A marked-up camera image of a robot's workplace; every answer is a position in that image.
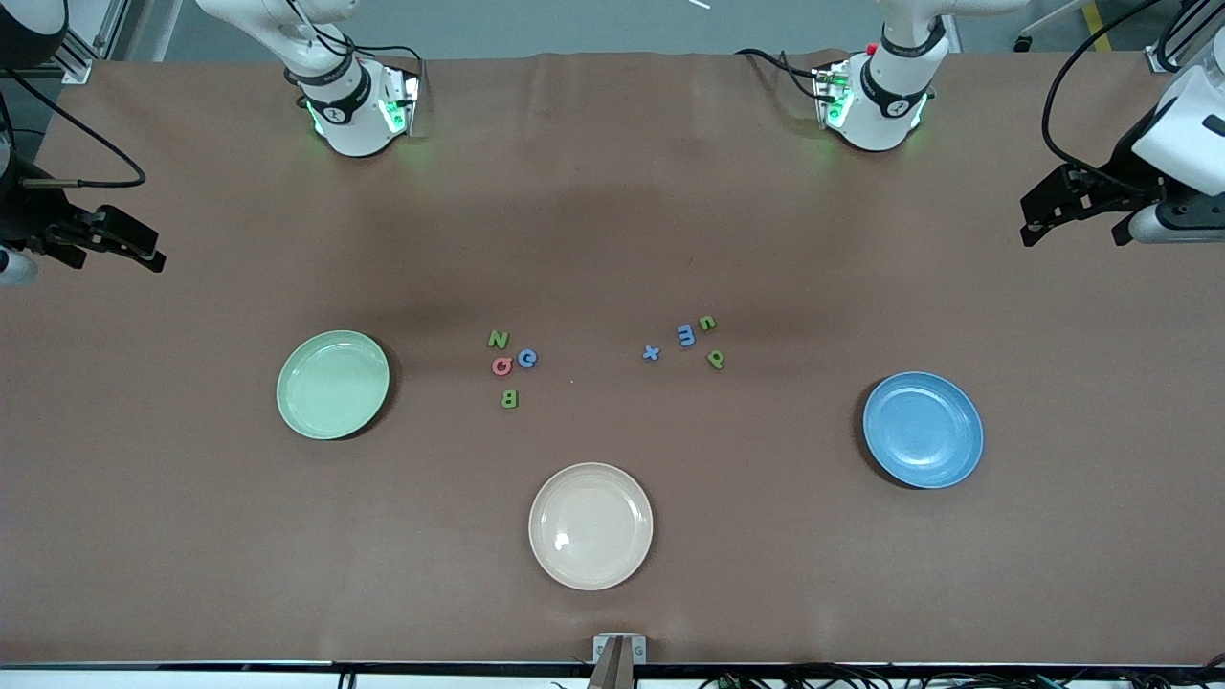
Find black left arm base cable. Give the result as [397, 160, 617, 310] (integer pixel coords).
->
[735, 46, 826, 104]

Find light green plate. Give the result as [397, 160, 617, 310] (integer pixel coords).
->
[277, 330, 391, 441]

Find grey metal mount bracket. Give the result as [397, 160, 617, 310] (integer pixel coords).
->
[592, 633, 648, 665]

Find brown table cover mat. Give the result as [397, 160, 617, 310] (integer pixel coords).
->
[0, 50, 1225, 666]

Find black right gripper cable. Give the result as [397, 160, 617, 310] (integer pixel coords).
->
[0, 69, 146, 189]

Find blue plate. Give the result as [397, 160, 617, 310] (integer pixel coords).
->
[862, 371, 985, 490]

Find beige plate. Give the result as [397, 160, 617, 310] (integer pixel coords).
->
[528, 462, 655, 591]

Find tan camera support pole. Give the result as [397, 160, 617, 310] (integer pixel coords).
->
[587, 638, 636, 689]

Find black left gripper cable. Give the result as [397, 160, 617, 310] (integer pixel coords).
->
[1041, 0, 1197, 192]

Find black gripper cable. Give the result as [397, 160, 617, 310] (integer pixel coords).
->
[0, 69, 146, 189]
[1041, 0, 1197, 192]

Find black tangled cables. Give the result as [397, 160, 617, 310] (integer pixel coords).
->
[703, 654, 1225, 689]

